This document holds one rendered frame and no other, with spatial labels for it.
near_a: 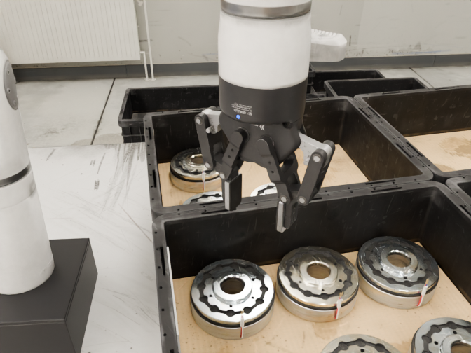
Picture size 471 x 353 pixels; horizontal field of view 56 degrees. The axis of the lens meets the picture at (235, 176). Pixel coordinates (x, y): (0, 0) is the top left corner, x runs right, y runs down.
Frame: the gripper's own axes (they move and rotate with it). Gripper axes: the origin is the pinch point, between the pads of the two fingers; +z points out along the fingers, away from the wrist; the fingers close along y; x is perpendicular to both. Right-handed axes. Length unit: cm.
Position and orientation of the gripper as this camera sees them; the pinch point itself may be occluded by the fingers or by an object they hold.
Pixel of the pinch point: (258, 204)
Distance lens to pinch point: 45.0
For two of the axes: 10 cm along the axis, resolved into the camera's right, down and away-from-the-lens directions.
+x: 5.6, -4.6, 6.9
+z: 0.0, 8.3, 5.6
